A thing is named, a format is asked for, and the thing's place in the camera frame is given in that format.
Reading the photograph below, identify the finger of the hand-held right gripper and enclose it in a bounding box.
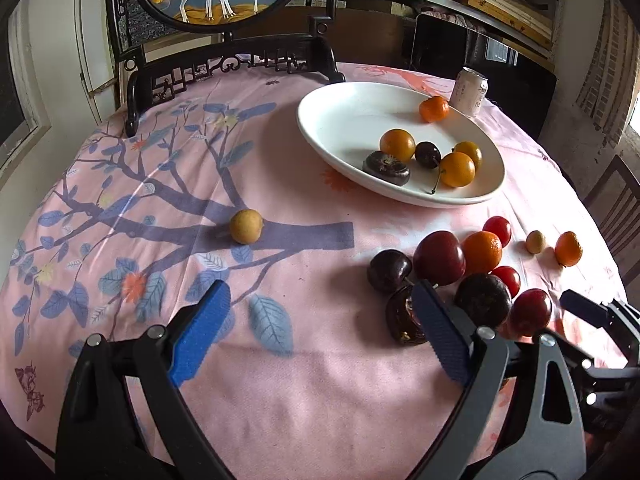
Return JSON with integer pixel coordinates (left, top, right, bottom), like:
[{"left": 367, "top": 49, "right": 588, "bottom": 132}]
[
  {"left": 560, "top": 288, "right": 640, "bottom": 367},
  {"left": 565, "top": 346, "right": 640, "bottom": 432}
]

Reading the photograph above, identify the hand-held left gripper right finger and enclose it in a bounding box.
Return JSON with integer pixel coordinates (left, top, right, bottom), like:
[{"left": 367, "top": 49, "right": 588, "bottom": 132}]
[{"left": 404, "top": 279, "right": 587, "bottom": 480}]

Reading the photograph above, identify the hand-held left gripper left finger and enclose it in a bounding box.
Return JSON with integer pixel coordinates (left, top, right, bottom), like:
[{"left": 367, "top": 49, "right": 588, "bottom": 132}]
[{"left": 55, "top": 279, "right": 237, "bottom": 480}]

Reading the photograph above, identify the white oval plate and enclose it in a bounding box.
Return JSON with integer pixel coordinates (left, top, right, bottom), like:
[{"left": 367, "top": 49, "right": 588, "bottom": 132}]
[{"left": 296, "top": 81, "right": 506, "bottom": 208}]

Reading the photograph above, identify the red round fruit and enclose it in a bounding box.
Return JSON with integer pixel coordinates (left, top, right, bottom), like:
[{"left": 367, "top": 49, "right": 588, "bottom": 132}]
[{"left": 507, "top": 288, "right": 553, "bottom": 338}]

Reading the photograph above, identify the dark purple round fruit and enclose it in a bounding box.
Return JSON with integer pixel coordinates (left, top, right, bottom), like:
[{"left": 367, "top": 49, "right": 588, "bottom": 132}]
[{"left": 454, "top": 273, "right": 513, "bottom": 330}]

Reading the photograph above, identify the orange kumquat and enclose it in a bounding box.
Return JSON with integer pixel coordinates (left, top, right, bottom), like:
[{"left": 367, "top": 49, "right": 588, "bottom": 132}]
[{"left": 554, "top": 231, "right": 584, "bottom": 268}]

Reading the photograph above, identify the large red plum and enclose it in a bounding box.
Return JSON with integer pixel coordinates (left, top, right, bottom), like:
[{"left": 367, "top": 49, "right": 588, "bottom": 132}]
[{"left": 413, "top": 230, "right": 467, "bottom": 287}]

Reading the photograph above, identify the dark plum left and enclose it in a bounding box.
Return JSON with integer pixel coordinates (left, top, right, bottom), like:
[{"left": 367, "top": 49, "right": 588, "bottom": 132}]
[{"left": 367, "top": 249, "right": 414, "bottom": 296}]

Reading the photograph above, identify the orange tangerine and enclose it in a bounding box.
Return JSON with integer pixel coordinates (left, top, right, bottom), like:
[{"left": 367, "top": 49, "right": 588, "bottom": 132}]
[{"left": 461, "top": 230, "right": 503, "bottom": 275}]

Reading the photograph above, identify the brown wooden chair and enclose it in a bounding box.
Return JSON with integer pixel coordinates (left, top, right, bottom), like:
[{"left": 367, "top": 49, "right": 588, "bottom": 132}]
[{"left": 582, "top": 154, "right": 640, "bottom": 281}]

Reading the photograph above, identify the yellow orange round fruit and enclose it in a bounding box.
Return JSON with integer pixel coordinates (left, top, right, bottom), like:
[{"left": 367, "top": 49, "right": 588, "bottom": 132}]
[
  {"left": 439, "top": 151, "right": 476, "bottom": 189},
  {"left": 379, "top": 128, "right": 417, "bottom": 162},
  {"left": 452, "top": 140, "right": 484, "bottom": 171}
]

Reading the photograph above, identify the dark cherry with stem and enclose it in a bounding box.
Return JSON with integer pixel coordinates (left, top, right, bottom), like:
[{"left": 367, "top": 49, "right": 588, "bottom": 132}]
[{"left": 414, "top": 141, "right": 443, "bottom": 195}]

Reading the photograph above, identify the small tangerine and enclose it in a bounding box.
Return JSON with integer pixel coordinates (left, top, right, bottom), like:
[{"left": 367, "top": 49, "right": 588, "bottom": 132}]
[{"left": 418, "top": 95, "right": 450, "bottom": 124}]

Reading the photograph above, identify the white drink can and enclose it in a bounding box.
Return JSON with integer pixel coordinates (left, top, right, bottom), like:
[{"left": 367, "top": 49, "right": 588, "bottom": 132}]
[{"left": 449, "top": 66, "right": 488, "bottom": 117}]

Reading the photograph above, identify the black panel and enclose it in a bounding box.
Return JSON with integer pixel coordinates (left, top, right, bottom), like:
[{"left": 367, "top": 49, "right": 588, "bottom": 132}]
[{"left": 410, "top": 14, "right": 559, "bottom": 142}]

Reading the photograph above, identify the stack of wooden planks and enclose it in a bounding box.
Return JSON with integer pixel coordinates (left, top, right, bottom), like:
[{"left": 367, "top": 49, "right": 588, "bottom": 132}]
[{"left": 467, "top": 0, "right": 556, "bottom": 52}]

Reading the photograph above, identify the white window frame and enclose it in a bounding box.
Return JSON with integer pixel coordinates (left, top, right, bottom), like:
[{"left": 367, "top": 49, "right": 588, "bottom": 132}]
[{"left": 0, "top": 0, "right": 53, "bottom": 173}]

